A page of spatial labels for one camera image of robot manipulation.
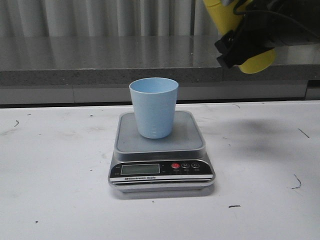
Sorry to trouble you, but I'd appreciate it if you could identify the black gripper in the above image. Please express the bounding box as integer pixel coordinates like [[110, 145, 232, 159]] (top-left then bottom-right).
[[214, 0, 283, 70]]

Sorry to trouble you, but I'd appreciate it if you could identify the light blue plastic cup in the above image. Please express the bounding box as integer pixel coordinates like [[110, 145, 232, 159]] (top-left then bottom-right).
[[129, 77, 179, 139]]

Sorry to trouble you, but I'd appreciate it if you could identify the yellow squeeze bottle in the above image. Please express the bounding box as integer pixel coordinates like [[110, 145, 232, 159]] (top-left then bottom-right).
[[204, 0, 276, 74]]

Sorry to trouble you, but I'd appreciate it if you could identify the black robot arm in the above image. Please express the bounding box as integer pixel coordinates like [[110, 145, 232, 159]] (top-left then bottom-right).
[[213, 0, 320, 73]]

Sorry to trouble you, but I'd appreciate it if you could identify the grey stone counter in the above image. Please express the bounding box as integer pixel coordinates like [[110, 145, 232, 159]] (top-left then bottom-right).
[[0, 35, 320, 106]]

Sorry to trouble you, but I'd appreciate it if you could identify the silver digital kitchen scale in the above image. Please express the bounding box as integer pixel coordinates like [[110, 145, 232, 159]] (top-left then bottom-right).
[[108, 110, 216, 193]]

